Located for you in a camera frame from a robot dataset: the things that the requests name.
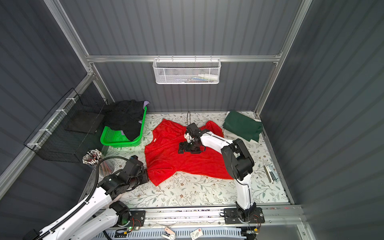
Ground white tag card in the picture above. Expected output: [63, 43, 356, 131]
[162, 227, 176, 240]

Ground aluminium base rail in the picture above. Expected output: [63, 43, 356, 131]
[59, 205, 310, 240]

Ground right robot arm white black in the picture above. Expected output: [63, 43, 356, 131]
[179, 123, 265, 227]

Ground purple garment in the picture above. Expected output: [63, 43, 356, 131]
[139, 101, 150, 124]

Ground cup of pens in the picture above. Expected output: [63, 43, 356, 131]
[82, 149, 115, 177]

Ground red t shirt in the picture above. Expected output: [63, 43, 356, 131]
[145, 119, 232, 186]

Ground black t shirt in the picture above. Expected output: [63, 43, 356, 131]
[104, 100, 144, 141]

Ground floral table cloth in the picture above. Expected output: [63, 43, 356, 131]
[102, 112, 291, 208]

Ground folded dark green t shirt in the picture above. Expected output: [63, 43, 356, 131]
[222, 110, 264, 142]

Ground metal tools on table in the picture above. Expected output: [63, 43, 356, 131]
[264, 165, 279, 184]

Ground white bottle in basket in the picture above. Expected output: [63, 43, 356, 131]
[198, 74, 219, 81]

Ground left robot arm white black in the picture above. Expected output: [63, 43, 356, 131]
[23, 155, 149, 240]

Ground green plastic basket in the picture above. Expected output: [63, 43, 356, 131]
[100, 107, 147, 148]

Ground white label card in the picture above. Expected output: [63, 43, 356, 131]
[190, 228, 204, 240]

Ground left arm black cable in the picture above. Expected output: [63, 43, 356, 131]
[35, 155, 133, 240]

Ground white wire wall basket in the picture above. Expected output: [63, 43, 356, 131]
[153, 58, 222, 85]

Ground black wire mesh basket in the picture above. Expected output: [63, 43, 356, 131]
[24, 86, 109, 163]

